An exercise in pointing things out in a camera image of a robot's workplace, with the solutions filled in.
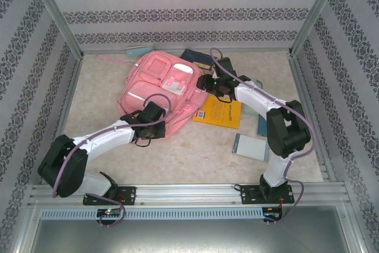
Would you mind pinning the yellow book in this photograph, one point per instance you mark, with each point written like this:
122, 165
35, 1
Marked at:
216, 115

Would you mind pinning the navy book tan label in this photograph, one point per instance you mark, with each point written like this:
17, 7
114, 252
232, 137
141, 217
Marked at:
194, 57

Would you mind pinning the pink backpack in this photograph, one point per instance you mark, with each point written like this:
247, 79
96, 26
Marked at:
154, 81

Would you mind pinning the grey notebook teal spine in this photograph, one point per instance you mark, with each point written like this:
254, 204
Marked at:
251, 147

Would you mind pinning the light teal box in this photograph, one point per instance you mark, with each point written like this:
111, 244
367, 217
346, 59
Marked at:
139, 50

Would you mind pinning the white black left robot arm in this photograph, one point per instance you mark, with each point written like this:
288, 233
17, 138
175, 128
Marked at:
103, 137

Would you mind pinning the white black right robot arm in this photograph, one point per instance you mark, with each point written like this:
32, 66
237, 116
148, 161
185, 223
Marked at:
254, 96

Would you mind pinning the left controller board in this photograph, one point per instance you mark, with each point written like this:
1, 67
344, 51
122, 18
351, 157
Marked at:
109, 212

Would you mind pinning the controller board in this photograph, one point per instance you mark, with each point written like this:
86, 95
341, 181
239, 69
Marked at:
274, 213
109, 212

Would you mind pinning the grey metal sheet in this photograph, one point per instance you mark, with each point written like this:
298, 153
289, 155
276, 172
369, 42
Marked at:
189, 235

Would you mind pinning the right controller board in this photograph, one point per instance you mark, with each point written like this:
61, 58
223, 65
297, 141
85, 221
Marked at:
274, 213

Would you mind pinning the aluminium back rail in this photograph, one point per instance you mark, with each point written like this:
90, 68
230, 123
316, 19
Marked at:
251, 51

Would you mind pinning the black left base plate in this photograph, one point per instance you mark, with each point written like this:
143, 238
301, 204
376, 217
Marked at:
127, 195

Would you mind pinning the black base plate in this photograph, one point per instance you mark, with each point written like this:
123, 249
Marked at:
248, 195
127, 195

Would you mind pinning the aluminium side rail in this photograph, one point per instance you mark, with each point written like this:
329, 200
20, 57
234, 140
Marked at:
300, 84
69, 93

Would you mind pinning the aluminium front rail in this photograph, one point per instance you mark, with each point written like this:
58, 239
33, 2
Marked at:
189, 193

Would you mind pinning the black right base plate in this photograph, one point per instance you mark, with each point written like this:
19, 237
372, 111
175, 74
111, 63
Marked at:
248, 195

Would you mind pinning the aluminium frame post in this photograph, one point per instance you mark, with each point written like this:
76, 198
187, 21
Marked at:
315, 13
59, 17

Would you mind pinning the aluminium frame bar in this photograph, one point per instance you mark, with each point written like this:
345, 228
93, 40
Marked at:
25, 229
355, 229

